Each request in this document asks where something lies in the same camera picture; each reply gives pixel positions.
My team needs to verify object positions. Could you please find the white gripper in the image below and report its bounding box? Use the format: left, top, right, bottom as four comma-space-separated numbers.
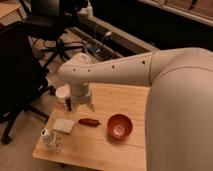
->
65, 83, 95, 112

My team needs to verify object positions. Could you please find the white ceramic cup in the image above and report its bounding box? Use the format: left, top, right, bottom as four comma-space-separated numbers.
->
55, 85, 70, 107

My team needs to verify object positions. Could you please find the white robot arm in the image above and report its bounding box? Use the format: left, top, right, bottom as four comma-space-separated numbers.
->
59, 47, 213, 171

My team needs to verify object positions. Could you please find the red sausage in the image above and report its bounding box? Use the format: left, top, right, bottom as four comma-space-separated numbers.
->
79, 118, 100, 127

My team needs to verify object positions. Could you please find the white sponge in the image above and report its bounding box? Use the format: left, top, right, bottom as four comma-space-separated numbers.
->
53, 118, 74, 134

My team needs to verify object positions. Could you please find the red bowl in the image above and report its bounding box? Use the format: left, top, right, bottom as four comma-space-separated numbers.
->
107, 114, 133, 139

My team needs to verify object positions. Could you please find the power strip on floor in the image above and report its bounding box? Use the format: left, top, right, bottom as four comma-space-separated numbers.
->
87, 45, 103, 56

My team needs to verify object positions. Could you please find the black office chair near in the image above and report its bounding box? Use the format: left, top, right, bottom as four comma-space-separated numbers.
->
0, 21, 55, 145

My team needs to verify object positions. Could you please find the black office chair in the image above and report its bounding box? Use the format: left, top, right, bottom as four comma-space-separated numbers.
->
18, 0, 81, 68
0, 21, 55, 145

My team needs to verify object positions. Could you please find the black office chair far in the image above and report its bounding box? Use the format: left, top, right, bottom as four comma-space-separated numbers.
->
18, 0, 81, 68

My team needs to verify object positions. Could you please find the white spray bottle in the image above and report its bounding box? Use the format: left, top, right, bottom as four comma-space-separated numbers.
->
87, 0, 93, 17

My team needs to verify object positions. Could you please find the white cable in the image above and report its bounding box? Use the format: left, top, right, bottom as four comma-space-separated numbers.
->
95, 30, 113, 51

